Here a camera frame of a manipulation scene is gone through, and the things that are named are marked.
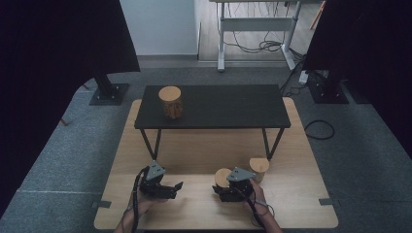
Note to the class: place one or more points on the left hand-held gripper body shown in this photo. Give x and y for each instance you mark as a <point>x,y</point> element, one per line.
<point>155,191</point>

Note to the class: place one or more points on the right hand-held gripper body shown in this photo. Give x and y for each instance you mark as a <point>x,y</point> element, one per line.
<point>238,192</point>

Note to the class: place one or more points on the glass jar with wooden lid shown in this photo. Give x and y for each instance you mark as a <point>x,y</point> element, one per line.
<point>222,177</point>
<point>169,93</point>
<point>259,165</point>

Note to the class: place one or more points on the black shelf with metal legs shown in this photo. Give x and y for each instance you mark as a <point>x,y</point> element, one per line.
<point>226,106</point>

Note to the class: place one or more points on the person's left hand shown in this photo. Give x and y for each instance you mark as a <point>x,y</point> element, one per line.
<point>142,204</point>

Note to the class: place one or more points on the person's right hand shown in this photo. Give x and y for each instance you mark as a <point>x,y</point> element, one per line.
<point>259,199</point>

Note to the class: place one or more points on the grey tape piece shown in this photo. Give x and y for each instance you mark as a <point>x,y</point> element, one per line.
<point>326,201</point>
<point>101,204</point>

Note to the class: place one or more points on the black stand base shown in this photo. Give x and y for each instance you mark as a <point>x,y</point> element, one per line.
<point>328,93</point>
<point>108,95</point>

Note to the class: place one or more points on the white power strip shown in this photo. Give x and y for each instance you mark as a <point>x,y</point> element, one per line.
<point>303,77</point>

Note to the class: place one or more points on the black curtain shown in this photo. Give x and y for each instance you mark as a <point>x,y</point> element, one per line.
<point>48,64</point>
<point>366,48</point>

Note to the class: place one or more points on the orange stick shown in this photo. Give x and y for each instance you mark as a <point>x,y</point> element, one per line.
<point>317,16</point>

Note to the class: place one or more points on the white desk frame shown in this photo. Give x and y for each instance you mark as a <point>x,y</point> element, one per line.
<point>256,24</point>

